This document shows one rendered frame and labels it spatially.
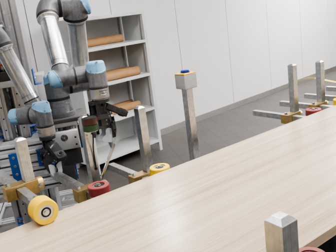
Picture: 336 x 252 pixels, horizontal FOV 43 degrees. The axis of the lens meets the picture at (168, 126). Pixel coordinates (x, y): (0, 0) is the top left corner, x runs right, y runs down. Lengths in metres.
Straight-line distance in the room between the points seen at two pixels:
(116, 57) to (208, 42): 1.59
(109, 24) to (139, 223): 3.82
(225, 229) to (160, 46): 4.36
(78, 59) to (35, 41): 2.32
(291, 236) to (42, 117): 1.41
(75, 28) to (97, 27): 2.74
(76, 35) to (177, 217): 1.14
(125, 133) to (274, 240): 4.47
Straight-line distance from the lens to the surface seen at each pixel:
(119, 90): 4.98
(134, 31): 4.82
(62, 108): 2.22
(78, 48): 2.14
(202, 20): 5.96
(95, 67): 1.71
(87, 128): 1.59
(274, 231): 0.66
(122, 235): 1.23
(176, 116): 5.61
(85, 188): 1.69
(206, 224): 1.22
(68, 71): 1.81
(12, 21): 2.41
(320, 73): 2.62
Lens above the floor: 1.47
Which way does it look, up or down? 14 degrees down
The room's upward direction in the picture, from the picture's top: 7 degrees counter-clockwise
